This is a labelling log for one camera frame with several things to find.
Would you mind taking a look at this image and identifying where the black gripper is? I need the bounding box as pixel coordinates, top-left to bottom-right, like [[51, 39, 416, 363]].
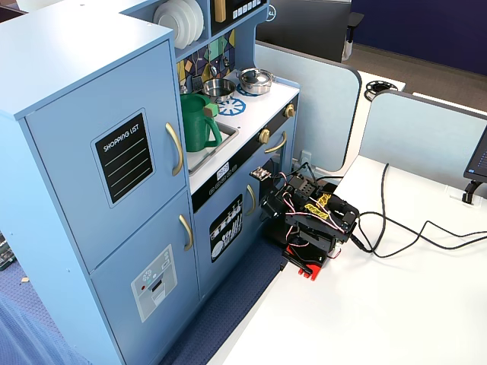
[[260, 186, 292, 244]]

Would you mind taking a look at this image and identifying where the long curved gold door handle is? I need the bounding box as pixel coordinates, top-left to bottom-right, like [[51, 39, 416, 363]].
[[165, 122, 184, 177]]

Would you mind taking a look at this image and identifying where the blue shopping list cabinet door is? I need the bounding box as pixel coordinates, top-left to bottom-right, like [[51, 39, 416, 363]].
[[24, 39, 190, 274]]

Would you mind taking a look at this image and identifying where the blue oven door with window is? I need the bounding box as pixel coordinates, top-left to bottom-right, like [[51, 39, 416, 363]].
[[262, 129, 294, 179]]

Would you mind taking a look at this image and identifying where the blue dishwasher print door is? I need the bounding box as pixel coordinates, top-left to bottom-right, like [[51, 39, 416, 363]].
[[193, 173, 267, 302]]

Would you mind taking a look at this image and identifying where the blue ice dispenser cabinet door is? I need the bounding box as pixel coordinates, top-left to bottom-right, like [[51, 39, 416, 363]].
[[90, 188, 202, 365]]

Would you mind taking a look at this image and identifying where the open steel pot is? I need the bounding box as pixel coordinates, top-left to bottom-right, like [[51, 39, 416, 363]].
[[202, 78, 237, 103]]

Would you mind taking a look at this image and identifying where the blue toy kitchen cabinet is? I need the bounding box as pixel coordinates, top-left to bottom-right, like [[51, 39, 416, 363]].
[[0, 0, 301, 365]]

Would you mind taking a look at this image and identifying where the grey toy sink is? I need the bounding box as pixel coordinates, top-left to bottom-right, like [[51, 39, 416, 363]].
[[186, 119, 240, 176]]

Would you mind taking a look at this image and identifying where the light blue desk divider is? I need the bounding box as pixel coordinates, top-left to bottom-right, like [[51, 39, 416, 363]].
[[359, 90, 487, 179], [254, 41, 362, 172]]

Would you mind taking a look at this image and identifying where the green plastic pitcher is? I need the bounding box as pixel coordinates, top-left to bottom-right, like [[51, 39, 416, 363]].
[[180, 93, 224, 153]]

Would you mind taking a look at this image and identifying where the steel pot with lid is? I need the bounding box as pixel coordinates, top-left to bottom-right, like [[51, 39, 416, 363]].
[[235, 67, 275, 95]]

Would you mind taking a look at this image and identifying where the steel spatula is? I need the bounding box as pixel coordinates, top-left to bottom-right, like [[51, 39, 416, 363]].
[[192, 52, 203, 92]]

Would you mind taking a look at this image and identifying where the black filament spool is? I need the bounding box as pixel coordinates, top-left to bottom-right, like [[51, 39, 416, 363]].
[[364, 79, 399, 100]]

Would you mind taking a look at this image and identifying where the black monitor stand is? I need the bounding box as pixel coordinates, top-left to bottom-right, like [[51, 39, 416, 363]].
[[461, 180, 484, 202]]

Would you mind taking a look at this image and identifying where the black Dell monitor back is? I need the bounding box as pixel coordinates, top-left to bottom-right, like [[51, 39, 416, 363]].
[[255, 0, 353, 64]]

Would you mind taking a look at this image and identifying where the computer monitor with screen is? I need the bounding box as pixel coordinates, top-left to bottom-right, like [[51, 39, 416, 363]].
[[463, 125, 487, 182]]

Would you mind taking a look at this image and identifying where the white plate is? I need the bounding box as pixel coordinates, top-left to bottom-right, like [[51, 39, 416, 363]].
[[170, 0, 197, 45], [152, 2, 189, 49], [182, 0, 205, 41]]

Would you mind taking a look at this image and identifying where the blue knitted fabric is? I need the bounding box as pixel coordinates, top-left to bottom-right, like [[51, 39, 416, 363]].
[[0, 292, 92, 365]]

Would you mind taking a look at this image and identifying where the green parts box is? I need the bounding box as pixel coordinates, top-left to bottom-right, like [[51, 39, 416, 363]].
[[0, 233, 16, 271]]

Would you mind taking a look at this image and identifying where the red arm base mount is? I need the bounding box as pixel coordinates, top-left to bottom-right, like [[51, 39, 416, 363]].
[[281, 245, 328, 282]]

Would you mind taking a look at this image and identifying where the gold oven door handle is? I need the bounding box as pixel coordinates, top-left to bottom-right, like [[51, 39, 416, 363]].
[[264, 131, 288, 154]]

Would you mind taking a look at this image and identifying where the short curved gold door handle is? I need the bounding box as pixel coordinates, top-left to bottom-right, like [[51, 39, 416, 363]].
[[178, 214, 194, 252]]

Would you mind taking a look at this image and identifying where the black power cable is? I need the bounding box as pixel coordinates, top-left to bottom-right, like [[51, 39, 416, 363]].
[[357, 211, 487, 252], [352, 162, 487, 259]]

